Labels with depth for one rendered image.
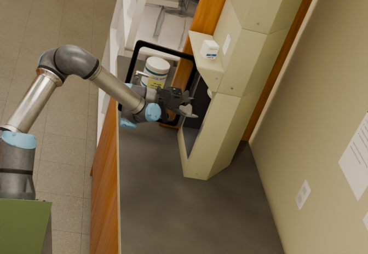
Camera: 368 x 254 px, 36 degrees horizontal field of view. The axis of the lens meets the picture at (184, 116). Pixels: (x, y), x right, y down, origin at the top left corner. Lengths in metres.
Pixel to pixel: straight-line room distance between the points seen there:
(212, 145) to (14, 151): 0.91
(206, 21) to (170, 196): 0.80
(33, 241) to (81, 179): 1.85
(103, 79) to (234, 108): 0.57
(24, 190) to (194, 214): 0.78
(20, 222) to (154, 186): 0.74
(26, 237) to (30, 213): 0.11
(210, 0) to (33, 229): 1.24
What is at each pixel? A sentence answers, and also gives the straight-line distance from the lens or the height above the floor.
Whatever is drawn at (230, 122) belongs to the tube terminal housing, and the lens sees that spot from 2.43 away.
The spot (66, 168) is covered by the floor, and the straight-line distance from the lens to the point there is 3.90.
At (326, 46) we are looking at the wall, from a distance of 2.48.
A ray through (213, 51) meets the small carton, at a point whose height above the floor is 1.55.
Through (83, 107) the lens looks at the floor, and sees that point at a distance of 4.50.
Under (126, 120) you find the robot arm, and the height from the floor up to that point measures 1.17.
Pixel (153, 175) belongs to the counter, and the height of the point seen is 0.94.
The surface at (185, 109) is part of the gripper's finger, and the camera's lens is 2.48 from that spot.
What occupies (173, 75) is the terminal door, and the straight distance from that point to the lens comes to 2.64.
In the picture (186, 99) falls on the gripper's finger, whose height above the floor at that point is 1.22.
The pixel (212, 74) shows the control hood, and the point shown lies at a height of 1.49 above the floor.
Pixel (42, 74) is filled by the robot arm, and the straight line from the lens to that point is 2.24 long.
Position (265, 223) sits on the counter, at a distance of 2.55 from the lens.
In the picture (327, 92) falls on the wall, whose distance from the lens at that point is 2.39.
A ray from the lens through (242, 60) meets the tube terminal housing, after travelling 2.27.
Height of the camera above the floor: 2.53
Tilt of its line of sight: 32 degrees down
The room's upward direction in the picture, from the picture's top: 20 degrees clockwise
